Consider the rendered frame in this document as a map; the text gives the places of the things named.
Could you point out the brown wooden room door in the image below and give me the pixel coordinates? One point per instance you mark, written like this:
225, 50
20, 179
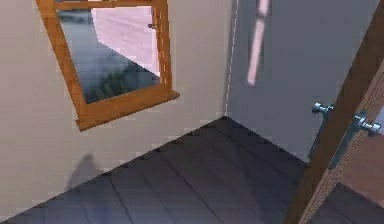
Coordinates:
343, 110

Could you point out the wooden framed window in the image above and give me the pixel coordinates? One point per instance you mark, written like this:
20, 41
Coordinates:
100, 111

